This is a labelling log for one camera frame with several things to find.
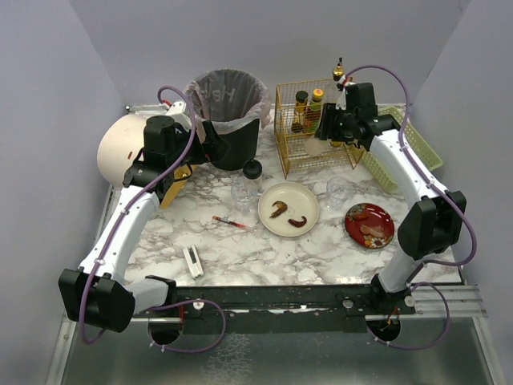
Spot dark red sausage piece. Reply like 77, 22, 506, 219
288, 216, 308, 228

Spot pink plastic bin liner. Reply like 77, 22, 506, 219
184, 68, 271, 140

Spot cream cylindrical drawer box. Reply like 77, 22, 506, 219
97, 114, 146, 188

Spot clear oil bottle gold cap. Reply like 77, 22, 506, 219
322, 57, 345, 103

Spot orange yellow drawer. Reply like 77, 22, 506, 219
160, 165, 197, 209

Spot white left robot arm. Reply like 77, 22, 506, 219
59, 101, 228, 332

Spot red pen tube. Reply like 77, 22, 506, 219
212, 216, 255, 232

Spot black lid glass jar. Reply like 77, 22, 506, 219
242, 159, 263, 192

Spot white rectangular device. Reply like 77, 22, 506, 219
183, 245, 204, 279

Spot black trash bin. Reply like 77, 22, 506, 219
213, 120, 263, 171

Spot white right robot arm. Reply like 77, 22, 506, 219
314, 75, 467, 312

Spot pale green perforated basket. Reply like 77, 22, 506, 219
360, 105, 443, 193

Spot brown shrimp piece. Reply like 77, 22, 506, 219
269, 201, 288, 218

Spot black mounting rail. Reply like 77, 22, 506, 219
131, 282, 416, 334

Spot gold wire rack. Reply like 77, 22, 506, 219
274, 79, 363, 176

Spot red floral small plate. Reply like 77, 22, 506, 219
345, 203, 395, 249

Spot clear drinking glass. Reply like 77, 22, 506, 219
325, 176, 353, 209
231, 183, 257, 213

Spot green sauce bottle yellow cap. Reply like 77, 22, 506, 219
303, 88, 324, 134

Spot cream cylindrical shaker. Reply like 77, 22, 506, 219
304, 136, 326, 157

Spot meat scraps on red plate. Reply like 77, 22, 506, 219
350, 212, 388, 241

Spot amber spice jar grey lid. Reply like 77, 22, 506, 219
291, 90, 309, 133

